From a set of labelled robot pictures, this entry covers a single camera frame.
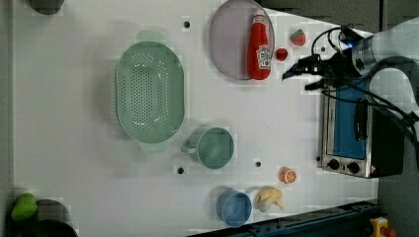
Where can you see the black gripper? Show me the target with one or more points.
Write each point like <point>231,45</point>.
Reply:
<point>337,71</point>

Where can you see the red felt ketchup bottle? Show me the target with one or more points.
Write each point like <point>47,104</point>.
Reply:
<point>259,53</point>

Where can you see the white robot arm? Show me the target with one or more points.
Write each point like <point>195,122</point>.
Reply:
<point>387,61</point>

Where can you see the grey round plate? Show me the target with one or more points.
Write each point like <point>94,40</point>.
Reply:
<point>229,35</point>

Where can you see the toy strawberry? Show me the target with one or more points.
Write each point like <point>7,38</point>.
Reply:
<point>298,38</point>

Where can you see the silver black toaster oven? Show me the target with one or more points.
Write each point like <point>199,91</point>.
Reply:
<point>358,139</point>

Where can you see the toy orange slice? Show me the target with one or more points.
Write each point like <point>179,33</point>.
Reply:
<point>288,176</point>

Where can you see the green mug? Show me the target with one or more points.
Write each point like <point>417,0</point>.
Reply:
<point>213,147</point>

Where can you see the blue cup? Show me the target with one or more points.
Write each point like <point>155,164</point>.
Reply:
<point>233,207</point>

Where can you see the yellow red emergency button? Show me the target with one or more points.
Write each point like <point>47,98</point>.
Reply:
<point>381,228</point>

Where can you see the green oval colander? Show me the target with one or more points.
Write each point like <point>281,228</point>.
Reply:
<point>149,82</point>

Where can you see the dark grey cup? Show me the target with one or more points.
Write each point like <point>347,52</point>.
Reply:
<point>47,7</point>

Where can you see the black round cup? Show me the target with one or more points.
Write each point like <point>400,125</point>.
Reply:
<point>52,219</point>

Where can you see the green toy pear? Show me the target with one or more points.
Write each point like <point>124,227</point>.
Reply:
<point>25,207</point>

